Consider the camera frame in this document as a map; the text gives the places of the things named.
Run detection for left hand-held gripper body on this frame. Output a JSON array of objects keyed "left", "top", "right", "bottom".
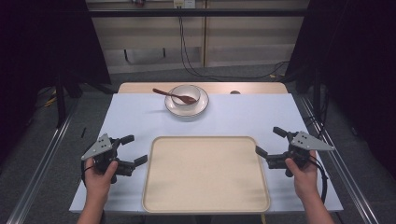
[{"left": 80, "top": 133, "right": 126, "bottom": 185}]

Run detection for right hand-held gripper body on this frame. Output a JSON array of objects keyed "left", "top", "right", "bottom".
[{"left": 275, "top": 130, "right": 336, "bottom": 178}]

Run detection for person's left hand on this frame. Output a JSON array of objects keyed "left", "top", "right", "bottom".
[{"left": 83, "top": 157, "right": 120, "bottom": 201}]

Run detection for person's right hand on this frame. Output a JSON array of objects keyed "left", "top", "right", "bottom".
[{"left": 284, "top": 150, "right": 320, "bottom": 201}]

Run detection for white table cover sheet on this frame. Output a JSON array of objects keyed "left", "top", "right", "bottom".
[{"left": 68, "top": 92, "right": 345, "bottom": 215}]

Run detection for black metal stand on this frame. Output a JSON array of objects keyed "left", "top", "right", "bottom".
[
  {"left": 54, "top": 68, "right": 69, "bottom": 129},
  {"left": 311, "top": 66, "right": 325, "bottom": 126}
]

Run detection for brown wooden spoon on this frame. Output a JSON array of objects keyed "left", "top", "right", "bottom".
[{"left": 151, "top": 88, "right": 198, "bottom": 105}]

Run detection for beige rectangular tray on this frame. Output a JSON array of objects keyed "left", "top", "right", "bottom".
[{"left": 141, "top": 135, "right": 272, "bottom": 215}]

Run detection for white bowl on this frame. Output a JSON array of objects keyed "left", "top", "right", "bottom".
[{"left": 170, "top": 84, "right": 202, "bottom": 108}]

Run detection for white plate with dark rim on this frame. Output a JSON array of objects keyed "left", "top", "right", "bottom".
[{"left": 163, "top": 85, "right": 210, "bottom": 119}]

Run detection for black curtain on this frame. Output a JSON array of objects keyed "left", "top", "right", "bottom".
[
  {"left": 284, "top": 0, "right": 396, "bottom": 175},
  {"left": 0, "top": 0, "right": 112, "bottom": 162}
]

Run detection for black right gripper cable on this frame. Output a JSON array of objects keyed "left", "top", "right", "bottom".
[{"left": 307, "top": 154, "right": 330, "bottom": 205}]

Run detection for metal floor rail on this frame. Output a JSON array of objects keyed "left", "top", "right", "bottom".
[
  {"left": 5, "top": 98, "right": 80, "bottom": 224},
  {"left": 299, "top": 92, "right": 380, "bottom": 224}
]

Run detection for yellow floor cable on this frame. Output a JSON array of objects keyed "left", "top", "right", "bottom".
[{"left": 42, "top": 89, "right": 60, "bottom": 108}]

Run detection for black hanging wall cables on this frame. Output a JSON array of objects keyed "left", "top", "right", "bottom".
[{"left": 177, "top": 7, "right": 291, "bottom": 81}]

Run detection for black horizontal frame bar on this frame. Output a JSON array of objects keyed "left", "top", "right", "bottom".
[{"left": 88, "top": 7, "right": 310, "bottom": 18}]

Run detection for white wall power outlet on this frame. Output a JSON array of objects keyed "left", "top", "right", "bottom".
[{"left": 173, "top": 0, "right": 196, "bottom": 9}]

